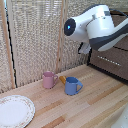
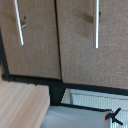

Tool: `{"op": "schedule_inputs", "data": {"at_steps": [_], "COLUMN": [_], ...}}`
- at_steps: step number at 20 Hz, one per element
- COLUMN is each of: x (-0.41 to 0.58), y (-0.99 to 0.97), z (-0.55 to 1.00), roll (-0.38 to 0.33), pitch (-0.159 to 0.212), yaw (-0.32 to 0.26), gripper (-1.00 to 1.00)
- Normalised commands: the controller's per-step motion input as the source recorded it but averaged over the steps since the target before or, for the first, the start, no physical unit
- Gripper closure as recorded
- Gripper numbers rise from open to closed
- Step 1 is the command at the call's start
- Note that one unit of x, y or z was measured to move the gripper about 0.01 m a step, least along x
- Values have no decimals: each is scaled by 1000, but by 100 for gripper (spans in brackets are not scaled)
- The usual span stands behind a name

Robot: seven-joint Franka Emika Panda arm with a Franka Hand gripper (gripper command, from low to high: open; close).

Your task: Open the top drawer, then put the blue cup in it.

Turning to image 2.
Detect silver bar handle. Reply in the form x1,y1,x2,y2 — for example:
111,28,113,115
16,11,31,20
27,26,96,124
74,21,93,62
94,0,102,50
13,0,29,47

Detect white ribbed panel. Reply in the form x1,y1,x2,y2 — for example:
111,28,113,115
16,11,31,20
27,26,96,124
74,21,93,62
61,87,128,113

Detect black red clamp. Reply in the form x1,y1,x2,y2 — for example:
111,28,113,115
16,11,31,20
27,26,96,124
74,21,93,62
104,107,125,126

